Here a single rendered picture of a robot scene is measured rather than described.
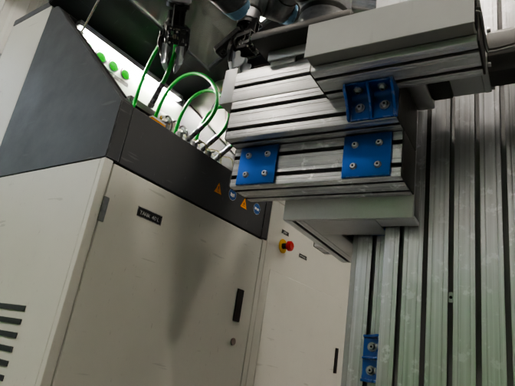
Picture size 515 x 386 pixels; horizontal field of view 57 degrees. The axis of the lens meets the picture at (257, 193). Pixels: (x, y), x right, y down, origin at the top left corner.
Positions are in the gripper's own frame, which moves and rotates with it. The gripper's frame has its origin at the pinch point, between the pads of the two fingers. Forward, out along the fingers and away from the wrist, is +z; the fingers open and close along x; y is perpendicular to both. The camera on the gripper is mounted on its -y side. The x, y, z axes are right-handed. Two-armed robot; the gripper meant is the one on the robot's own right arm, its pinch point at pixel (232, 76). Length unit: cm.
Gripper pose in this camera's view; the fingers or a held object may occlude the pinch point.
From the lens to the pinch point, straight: 155.7
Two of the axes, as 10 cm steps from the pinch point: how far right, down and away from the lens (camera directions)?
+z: -1.5, 9.3, -3.4
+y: 8.1, -0.8, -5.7
